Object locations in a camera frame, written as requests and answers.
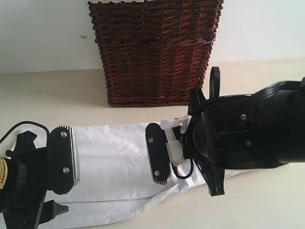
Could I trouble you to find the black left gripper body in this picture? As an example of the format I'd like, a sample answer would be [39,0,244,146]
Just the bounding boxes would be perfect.
[0,148,48,229]

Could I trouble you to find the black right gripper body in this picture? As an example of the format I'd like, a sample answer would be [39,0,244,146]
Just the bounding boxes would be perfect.
[181,90,305,169]

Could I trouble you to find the white t-shirt red lettering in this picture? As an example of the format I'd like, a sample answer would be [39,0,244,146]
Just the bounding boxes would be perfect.
[41,123,251,229]

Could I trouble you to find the dark brown wicker basket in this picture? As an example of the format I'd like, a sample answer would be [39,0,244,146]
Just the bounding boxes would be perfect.
[88,0,223,107]

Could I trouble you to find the white cloth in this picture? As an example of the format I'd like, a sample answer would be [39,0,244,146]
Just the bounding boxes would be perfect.
[88,0,145,4]

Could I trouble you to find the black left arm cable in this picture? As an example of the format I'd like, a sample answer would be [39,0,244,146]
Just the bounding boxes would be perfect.
[0,121,50,145]

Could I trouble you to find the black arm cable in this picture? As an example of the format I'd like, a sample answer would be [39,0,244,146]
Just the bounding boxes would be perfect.
[0,121,50,145]
[170,66,221,179]

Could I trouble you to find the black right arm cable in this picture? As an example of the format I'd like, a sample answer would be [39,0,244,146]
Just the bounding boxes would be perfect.
[170,66,221,179]

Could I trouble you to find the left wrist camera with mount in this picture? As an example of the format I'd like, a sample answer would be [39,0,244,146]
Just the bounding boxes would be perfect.
[46,125,81,195]

